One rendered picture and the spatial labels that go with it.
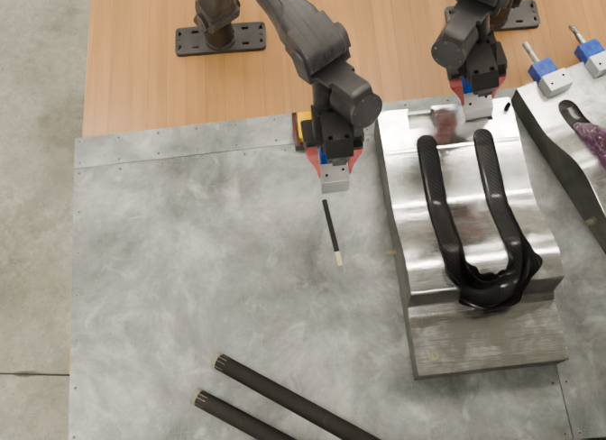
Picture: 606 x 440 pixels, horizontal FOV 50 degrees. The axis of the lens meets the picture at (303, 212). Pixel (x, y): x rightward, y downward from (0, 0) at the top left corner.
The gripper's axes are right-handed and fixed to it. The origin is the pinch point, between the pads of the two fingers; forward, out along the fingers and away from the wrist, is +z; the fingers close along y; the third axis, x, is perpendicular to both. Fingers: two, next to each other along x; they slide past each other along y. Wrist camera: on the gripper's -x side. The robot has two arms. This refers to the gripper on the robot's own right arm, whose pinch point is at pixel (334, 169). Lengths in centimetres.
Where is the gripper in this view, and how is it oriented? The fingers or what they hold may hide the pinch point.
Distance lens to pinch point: 115.1
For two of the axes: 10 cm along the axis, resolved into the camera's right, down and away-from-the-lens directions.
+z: 0.8, 7.4, 6.7
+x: -0.9, -6.7, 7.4
